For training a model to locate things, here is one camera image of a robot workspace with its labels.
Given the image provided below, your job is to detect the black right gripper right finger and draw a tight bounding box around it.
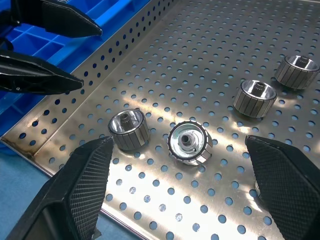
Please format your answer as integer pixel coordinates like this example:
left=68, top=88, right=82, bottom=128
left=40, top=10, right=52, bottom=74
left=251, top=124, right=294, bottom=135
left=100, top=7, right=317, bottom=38
left=244, top=134, right=320, bottom=240

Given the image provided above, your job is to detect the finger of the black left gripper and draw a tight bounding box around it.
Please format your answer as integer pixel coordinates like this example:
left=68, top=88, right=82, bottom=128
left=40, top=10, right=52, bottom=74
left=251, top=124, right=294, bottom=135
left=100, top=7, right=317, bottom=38
left=40, top=0, right=104, bottom=39
left=0, top=49, right=84, bottom=96

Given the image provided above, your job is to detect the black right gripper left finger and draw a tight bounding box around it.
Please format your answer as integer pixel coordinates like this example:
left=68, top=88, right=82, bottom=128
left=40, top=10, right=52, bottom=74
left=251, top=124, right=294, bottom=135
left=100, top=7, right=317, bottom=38
left=5, top=136, right=116, bottom=240

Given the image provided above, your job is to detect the blue compartment tray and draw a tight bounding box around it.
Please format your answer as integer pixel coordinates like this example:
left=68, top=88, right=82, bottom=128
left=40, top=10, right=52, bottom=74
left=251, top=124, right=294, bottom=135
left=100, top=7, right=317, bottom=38
left=0, top=0, right=174, bottom=137

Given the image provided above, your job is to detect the ribbed metal roller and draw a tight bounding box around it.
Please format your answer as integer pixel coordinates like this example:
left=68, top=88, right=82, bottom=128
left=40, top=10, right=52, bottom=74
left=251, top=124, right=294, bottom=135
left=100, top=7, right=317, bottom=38
left=233, top=79, right=278, bottom=118
left=166, top=120, right=214, bottom=166
left=107, top=108, right=151, bottom=151

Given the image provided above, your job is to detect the metal nut on metal tray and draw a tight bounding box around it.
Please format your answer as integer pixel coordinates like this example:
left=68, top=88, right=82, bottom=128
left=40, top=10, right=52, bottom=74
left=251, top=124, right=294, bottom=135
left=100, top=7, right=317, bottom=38
left=274, top=54, right=320, bottom=91

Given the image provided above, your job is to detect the perforated stainless steel tray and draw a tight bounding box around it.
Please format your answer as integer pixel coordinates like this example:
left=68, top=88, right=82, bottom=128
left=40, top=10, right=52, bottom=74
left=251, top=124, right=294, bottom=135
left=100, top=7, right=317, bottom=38
left=0, top=0, right=320, bottom=240

